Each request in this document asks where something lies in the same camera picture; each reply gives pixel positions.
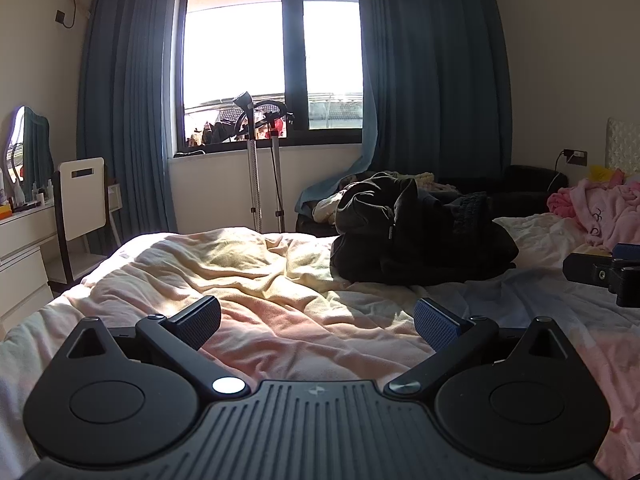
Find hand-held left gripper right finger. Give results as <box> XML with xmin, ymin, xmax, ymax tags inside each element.
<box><xmin>384</xmin><ymin>297</ymin><xmax>568</xmax><ymax>403</ymax></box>

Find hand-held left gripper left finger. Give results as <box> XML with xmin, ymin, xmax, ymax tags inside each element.
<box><xmin>65</xmin><ymin>295</ymin><xmax>251</xmax><ymax>403</ymax></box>

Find black pants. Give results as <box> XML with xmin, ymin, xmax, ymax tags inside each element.
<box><xmin>330</xmin><ymin>195</ymin><xmax>519</xmax><ymax>287</ymax></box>

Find pink garment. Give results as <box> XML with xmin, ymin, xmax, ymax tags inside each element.
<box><xmin>547</xmin><ymin>167</ymin><xmax>640</xmax><ymax>251</ymax></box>

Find pastel printed bed cover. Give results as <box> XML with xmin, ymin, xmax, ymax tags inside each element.
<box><xmin>0</xmin><ymin>212</ymin><xmax>640</xmax><ymax>480</ymax></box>

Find black sofa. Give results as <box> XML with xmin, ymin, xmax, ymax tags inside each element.
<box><xmin>295</xmin><ymin>165</ymin><xmax>568</xmax><ymax>236</ymax></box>

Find white padded headboard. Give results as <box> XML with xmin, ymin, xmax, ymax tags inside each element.
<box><xmin>605</xmin><ymin>117</ymin><xmax>640</xmax><ymax>171</ymax></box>

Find black zip jacket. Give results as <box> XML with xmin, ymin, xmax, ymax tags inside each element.
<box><xmin>334</xmin><ymin>172</ymin><xmax>421</xmax><ymax>243</ymax></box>

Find beige puffer jacket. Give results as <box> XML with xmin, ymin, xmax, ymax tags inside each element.
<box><xmin>312</xmin><ymin>194</ymin><xmax>347</xmax><ymax>225</ymax></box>

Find hanging laundry outside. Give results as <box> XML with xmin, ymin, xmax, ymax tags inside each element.
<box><xmin>186</xmin><ymin>119</ymin><xmax>241</xmax><ymax>148</ymax></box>

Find white dresser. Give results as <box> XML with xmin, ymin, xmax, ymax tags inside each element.
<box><xmin>0</xmin><ymin>200</ymin><xmax>58</xmax><ymax>331</ymax></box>

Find group of small cosmetic bottles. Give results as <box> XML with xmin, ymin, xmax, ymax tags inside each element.
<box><xmin>30</xmin><ymin>180</ymin><xmax>55</xmax><ymax>207</ymax></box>

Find wavy vanity mirror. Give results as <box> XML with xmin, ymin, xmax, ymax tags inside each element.
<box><xmin>5</xmin><ymin>106</ymin><xmax>53</xmax><ymax>183</ymax></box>

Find dark framed window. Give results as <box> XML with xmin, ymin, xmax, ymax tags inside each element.
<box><xmin>172</xmin><ymin>0</ymin><xmax>366</xmax><ymax>158</ymax></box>

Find wall socket with plug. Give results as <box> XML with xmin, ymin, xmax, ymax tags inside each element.
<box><xmin>552</xmin><ymin>149</ymin><xmax>587</xmax><ymax>176</ymax></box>

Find white chair with dark frame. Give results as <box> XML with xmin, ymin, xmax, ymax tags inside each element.
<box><xmin>47</xmin><ymin>157</ymin><xmax>123</xmax><ymax>293</ymax></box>

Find black wall plug with cable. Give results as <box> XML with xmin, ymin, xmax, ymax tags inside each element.
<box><xmin>54</xmin><ymin>0</ymin><xmax>80</xmax><ymax>28</ymax></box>

